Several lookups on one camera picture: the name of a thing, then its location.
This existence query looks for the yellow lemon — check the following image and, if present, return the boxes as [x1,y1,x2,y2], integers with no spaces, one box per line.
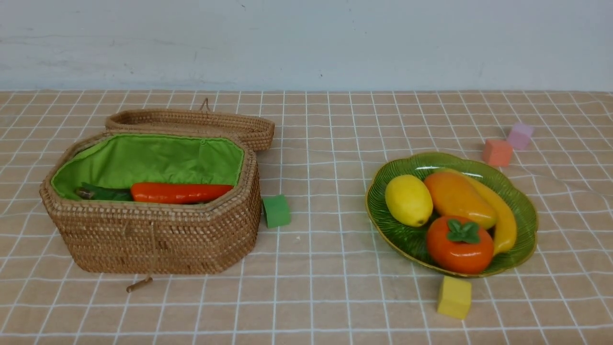
[385,174,433,227]

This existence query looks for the orange mango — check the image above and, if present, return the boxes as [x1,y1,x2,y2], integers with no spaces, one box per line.
[423,171,498,230]

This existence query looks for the orange carrot with leaves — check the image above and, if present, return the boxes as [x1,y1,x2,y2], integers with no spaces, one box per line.
[75,183,234,205]

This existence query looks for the orange persimmon with leaf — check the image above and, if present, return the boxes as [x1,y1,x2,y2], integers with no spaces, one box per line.
[426,216,493,275]

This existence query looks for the yellow banana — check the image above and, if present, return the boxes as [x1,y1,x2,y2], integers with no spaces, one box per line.
[436,168,517,255]

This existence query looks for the green foam cube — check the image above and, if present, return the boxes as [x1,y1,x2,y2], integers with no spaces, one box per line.
[262,195,291,229]

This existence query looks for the woven basket lid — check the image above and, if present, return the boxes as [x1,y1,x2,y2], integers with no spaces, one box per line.
[105,99,274,151]

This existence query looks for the woven rattan basket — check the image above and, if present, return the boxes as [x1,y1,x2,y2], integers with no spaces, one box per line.
[39,129,262,275]

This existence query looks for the beige checked tablecloth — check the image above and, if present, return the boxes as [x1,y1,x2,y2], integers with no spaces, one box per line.
[0,90,613,345]

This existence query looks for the green glass plate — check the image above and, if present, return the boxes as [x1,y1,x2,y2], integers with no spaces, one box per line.
[365,151,539,277]

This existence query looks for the orange foam cube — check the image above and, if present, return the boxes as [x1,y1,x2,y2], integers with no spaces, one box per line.
[482,139,514,167]

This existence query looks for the yellow foam cube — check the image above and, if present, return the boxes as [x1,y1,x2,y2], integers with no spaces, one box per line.
[436,276,472,320]

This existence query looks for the wooden basket toggle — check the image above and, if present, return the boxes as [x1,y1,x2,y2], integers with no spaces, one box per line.
[125,276,153,293]

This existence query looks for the pink foam cube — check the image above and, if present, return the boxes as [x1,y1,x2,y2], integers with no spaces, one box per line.
[506,122,534,150]

